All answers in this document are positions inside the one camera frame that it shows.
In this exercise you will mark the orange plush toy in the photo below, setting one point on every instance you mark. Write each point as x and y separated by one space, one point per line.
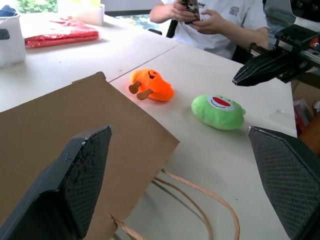
157 86

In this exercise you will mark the white plastic bin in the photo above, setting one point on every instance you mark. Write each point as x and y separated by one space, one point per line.
11 42

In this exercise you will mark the brown cardboard box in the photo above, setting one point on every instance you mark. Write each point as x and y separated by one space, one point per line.
310 132

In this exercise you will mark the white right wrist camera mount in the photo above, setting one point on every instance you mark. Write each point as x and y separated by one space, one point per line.
306 21

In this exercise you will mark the person's right hand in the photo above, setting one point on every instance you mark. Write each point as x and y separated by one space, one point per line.
178 11

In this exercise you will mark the blue cloth item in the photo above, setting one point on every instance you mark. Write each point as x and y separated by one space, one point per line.
7 10

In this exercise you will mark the red cloth in plastic wrap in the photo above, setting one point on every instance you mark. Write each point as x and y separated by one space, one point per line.
65 35

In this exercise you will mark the dark patterned phone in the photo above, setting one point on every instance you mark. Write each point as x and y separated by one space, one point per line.
193 10

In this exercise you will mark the brown paper bag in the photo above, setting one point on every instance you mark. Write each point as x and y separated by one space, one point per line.
62 117

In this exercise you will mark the black chair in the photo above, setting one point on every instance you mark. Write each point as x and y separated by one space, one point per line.
170 28

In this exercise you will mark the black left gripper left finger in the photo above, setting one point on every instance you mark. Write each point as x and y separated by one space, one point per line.
57 190

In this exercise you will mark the person's left hand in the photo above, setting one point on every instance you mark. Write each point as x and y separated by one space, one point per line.
212 23

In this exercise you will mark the person in white t-shirt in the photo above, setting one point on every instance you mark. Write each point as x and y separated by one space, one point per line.
240 15

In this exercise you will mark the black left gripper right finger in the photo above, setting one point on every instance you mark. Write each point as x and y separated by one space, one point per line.
290 180

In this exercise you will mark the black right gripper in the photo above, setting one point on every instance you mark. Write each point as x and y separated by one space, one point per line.
297 41

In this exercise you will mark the green plush toy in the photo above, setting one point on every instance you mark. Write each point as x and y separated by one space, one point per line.
217 113

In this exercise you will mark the red and white package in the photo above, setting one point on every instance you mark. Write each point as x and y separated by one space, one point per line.
302 113

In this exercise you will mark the white foam box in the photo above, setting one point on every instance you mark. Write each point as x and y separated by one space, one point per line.
90 13

